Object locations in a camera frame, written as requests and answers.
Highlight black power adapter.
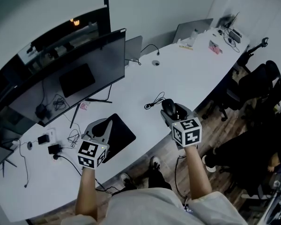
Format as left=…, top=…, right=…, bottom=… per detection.
left=47, top=143, right=62, bottom=155
left=37, top=134, right=51, bottom=145

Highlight yellow flat box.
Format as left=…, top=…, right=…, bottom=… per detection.
left=178, top=44, right=194, bottom=52

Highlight pink packet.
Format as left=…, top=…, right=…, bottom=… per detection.
left=208, top=40, right=223, bottom=55

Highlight patterned black white bag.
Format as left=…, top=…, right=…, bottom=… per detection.
left=259, top=160, right=281, bottom=225

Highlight black mouse pad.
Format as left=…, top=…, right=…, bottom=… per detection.
left=93, top=113, right=137, bottom=164

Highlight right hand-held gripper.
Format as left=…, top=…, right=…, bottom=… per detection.
left=160, top=103, right=203, bottom=150

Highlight black box device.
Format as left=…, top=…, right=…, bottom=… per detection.
left=229, top=28, right=243, bottom=43

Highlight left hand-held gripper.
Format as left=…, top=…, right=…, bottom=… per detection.
left=77, top=118, right=114, bottom=171

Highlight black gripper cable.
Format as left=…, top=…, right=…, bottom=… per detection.
left=174, top=155, right=188, bottom=199

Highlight person's left shoe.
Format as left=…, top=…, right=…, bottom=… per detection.
left=119, top=172, right=137, bottom=190

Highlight black computer mouse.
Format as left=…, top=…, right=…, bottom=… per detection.
left=161, top=98, right=179, bottom=121

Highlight tangled black cable bundle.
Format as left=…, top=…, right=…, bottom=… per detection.
left=67, top=128, right=81, bottom=149

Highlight person's shoe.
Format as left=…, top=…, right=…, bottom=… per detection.
left=149, top=156, right=162, bottom=171
left=119, top=172, right=137, bottom=190

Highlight long thin black cable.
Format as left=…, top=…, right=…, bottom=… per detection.
left=13, top=138, right=38, bottom=188

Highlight person's black trousers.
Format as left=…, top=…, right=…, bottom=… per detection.
left=147, top=166, right=173, bottom=190

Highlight large black monitor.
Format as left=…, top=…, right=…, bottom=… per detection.
left=0, top=28, right=127, bottom=128

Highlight person's right shoe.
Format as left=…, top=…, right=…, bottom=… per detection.
left=149, top=156, right=162, bottom=171

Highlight black monitor stand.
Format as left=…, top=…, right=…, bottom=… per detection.
left=69, top=84, right=113, bottom=129

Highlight black office chair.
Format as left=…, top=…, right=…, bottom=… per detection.
left=234, top=37, right=270, bottom=74
left=219, top=60, right=281, bottom=128

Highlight person's light shirt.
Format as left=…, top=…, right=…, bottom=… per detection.
left=60, top=187, right=249, bottom=225

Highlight person's right forearm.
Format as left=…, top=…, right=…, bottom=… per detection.
left=183, top=145, right=214, bottom=201

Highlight person's left forearm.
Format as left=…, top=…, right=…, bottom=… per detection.
left=74, top=167, right=99, bottom=221

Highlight white power strip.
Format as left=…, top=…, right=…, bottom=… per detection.
left=46, top=127, right=57, bottom=143

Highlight coiled black cable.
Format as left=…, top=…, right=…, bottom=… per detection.
left=144, top=91, right=166, bottom=110

